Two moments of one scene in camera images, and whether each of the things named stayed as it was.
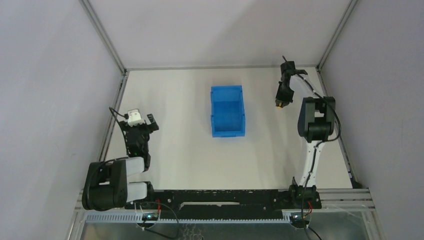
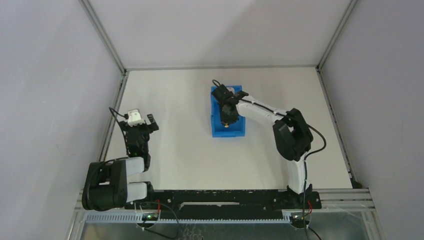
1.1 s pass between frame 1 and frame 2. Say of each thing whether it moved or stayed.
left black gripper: stayed
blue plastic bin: stayed
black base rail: stayed
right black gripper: moved
